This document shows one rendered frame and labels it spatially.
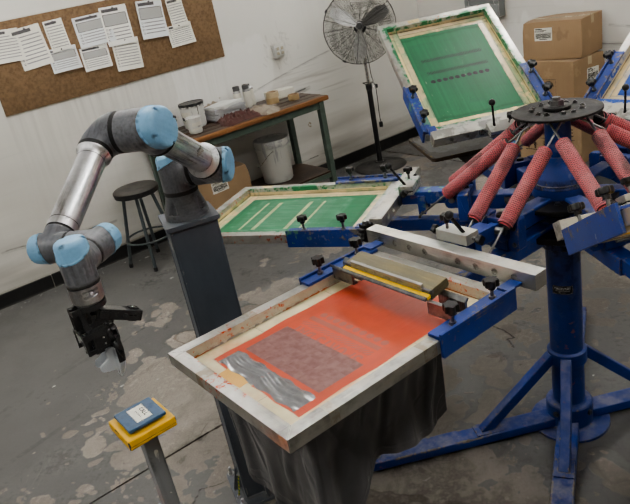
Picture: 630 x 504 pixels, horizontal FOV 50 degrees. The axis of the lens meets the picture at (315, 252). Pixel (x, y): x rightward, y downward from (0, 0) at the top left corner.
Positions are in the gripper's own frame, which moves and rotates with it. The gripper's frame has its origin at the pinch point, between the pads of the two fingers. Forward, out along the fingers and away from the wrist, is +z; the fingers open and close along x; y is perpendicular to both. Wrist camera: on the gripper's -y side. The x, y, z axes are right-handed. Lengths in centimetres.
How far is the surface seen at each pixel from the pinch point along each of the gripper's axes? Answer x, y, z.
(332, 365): 22, -45, 15
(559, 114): 17, -156, -21
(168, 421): 6.5, -4.5, 15.4
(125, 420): -0.2, 3.6, 13.3
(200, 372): 0.1, -18.5, 11.2
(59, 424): -179, -6, 110
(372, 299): 5, -75, 15
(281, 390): 21.2, -29.4, 14.0
